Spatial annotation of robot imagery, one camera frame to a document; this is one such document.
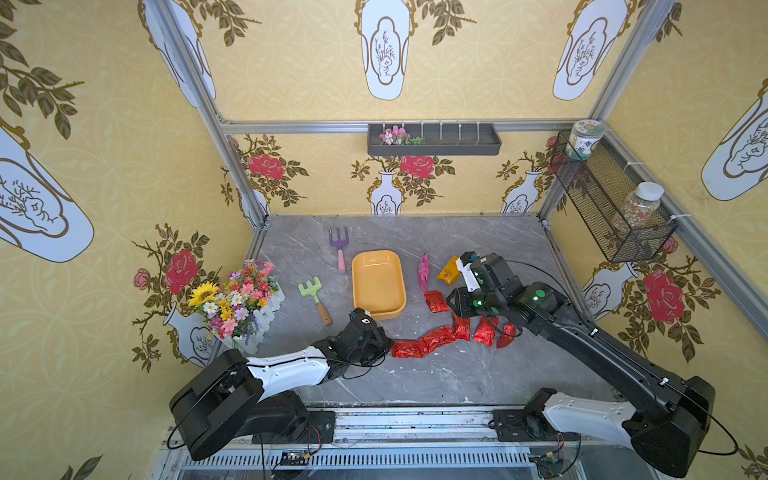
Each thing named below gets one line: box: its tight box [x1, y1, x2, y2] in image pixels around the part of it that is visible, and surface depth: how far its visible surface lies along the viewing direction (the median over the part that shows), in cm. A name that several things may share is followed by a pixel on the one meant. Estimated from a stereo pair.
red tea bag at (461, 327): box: [452, 311, 471, 341], surface depth 90 cm
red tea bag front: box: [391, 340, 425, 359], surface depth 85 cm
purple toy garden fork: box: [328, 227, 349, 274], surface depth 115 cm
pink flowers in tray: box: [379, 125, 426, 146], surface depth 89 cm
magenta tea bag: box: [418, 252, 430, 292], surface depth 101 cm
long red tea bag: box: [406, 325, 457, 358], surface depth 87 cm
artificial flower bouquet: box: [189, 259, 280, 341], surface depth 80 cm
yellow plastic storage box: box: [352, 250, 407, 320], surface depth 102 cm
